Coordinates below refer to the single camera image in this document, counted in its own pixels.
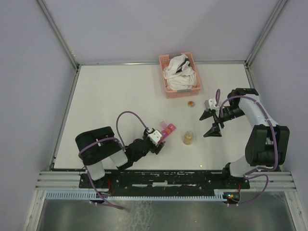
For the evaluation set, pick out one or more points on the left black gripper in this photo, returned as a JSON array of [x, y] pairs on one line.
[[155, 149]]

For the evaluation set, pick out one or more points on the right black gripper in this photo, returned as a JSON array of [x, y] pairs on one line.
[[207, 114]]

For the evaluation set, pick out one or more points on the pink pill organizer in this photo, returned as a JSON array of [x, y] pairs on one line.
[[166, 130]]

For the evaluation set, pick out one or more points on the glass pill bottle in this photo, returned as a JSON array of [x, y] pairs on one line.
[[188, 137]]

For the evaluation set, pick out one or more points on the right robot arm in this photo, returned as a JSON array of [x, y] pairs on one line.
[[267, 144]]

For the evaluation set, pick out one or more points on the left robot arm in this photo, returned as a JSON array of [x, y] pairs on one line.
[[96, 145]]

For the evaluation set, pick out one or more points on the white cloth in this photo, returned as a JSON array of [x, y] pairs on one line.
[[179, 75]]

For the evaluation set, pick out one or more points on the pink plastic basket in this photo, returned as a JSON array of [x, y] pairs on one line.
[[164, 61]]

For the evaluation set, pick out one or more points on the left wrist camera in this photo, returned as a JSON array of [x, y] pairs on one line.
[[154, 135]]

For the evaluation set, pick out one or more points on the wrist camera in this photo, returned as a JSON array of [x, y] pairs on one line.
[[211, 104], [154, 135]]

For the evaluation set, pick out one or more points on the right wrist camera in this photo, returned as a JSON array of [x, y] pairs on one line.
[[211, 104]]

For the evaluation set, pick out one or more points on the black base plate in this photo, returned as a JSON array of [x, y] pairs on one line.
[[168, 182]]

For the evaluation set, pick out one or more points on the white cable duct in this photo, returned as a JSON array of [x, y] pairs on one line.
[[92, 195]]

